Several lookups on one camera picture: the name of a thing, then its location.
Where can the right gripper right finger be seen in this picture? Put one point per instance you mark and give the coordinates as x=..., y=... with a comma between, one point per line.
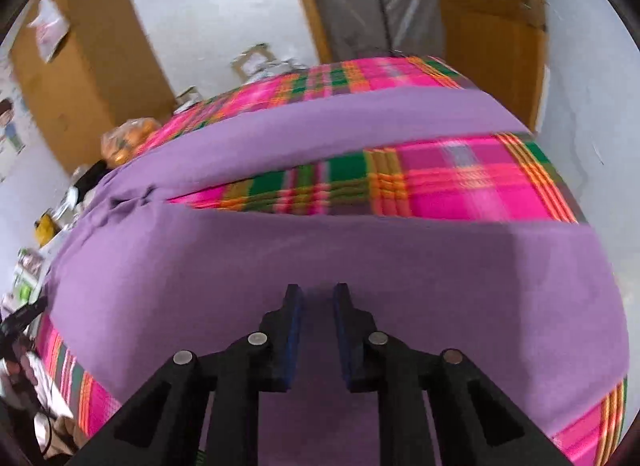
x=433, y=409

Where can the wooden door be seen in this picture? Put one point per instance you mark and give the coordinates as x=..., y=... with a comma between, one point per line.
x=501, y=46

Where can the purple knit sweater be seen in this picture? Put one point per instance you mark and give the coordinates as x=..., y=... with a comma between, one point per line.
x=350, y=270

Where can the wooden wardrobe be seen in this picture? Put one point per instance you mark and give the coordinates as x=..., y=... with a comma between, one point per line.
x=104, y=73

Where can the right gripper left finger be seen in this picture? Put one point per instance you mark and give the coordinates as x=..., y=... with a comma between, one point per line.
x=204, y=409

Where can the bag of oranges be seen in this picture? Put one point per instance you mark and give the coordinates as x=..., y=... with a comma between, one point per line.
x=119, y=145

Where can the cardboard box with label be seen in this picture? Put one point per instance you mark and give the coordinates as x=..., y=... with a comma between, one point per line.
x=251, y=61

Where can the yellow shopping bag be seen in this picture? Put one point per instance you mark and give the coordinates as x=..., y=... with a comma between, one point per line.
x=45, y=230

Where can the pink plaid bed cover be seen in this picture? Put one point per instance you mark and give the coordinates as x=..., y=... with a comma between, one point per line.
x=400, y=180

